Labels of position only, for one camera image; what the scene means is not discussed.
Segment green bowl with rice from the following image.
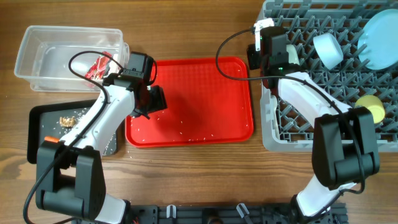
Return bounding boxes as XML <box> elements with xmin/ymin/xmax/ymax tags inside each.
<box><xmin>286</xmin><ymin>44</ymin><xmax>300</xmax><ymax>65</ymax></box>

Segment red snack wrapper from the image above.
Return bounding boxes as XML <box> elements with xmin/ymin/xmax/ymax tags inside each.
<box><xmin>85</xmin><ymin>52</ymin><xmax>112</xmax><ymax>80</ymax></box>

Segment light blue bowl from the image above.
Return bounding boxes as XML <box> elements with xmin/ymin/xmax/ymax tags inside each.
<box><xmin>313</xmin><ymin>33</ymin><xmax>343</xmax><ymax>70</ymax></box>

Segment brown food scrap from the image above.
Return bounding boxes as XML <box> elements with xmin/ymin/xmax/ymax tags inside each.
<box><xmin>59</xmin><ymin>116</ymin><xmax>77</xmax><ymax>128</ymax></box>

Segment orange carrot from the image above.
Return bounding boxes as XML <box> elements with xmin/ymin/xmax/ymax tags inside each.
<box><xmin>44</xmin><ymin>136</ymin><xmax>59</xmax><ymax>143</ymax></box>

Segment light blue plate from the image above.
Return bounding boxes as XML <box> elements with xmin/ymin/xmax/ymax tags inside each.
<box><xmin>357</xmin><ymin>9</ymin><xmax>397</xmax><ymax>70</ymax></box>

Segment yellow plastic cup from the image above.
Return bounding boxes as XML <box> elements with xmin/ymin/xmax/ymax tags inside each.
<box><xmin>354</xmin><ymin>95</ymin><xmax>386</xmax><ymax>124</ymax></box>

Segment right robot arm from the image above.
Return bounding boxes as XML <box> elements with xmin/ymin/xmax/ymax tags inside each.
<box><xmin>247</xmin><ymin>44</ymin><xmax>380</xmax><ymax>223</ymax></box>

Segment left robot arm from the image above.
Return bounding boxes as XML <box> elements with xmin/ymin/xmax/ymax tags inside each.
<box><xmin>29</xmin><ymin>73</ymin><xmax>167</xmax><ymax>223</ymax></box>

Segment grey dishwasher rack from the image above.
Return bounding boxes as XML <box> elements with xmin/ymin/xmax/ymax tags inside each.
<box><xmin>257</xmin><ymin>0</ymin><xmax>397</xmax><ymax>152</ymax></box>

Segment red serving tray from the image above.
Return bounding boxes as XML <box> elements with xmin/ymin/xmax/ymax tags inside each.
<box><xmin>125</xmin><ymin>57</ymin><xmax>254</xmax><ymax>148</ymax></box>

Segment black plastic tray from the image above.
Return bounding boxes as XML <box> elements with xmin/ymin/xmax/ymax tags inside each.
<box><xmin>27</xmin><ymin>99</ymin><xmax>118</xmax><ymax>165</ymax></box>

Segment clear plastic bin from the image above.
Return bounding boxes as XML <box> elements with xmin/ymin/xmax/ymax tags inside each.
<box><xmin>14</xmin><ymin>26</ymin><xmax>129</xmax><ymax>92</ymax></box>

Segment right black cable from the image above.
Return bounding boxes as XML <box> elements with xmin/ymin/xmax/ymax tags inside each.
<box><xmin>215</xmin><ymin>28</ymin><xmax>366</xmax><ymax>218</ymax></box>

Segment black cable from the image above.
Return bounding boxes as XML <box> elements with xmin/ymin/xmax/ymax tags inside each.
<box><xmin>215</xmin><ymin>28</ymin><xmax>366</xmax><ymax>218</ymax></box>
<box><xmin>22</xmin><ymin>51</ymin><xmax>125</xmax><ymax>224</ymax></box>

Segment left black cable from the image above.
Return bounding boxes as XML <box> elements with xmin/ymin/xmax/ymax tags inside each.
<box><xmin>22</xmin><ymin>51</ymin><xmax>125</xmax><ymax>224</ymax></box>

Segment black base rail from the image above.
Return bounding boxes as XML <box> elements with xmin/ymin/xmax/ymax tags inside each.
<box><xmin>124</xmin><ymin>203</ymin><xmax>346</xmax><ymax>224</ymax></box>

